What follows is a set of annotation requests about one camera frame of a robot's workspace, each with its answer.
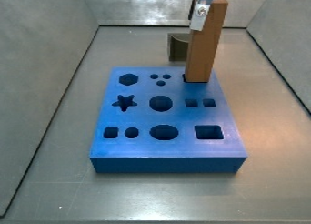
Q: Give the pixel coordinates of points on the blue shape sorter block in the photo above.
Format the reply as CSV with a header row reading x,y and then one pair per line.
x,y
164,125

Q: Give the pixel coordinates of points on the silver metal finger mount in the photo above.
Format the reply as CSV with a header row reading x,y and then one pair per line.
x,y
206,22

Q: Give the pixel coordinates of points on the dark grey arch object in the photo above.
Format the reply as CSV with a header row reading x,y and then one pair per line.
x,y
178,46

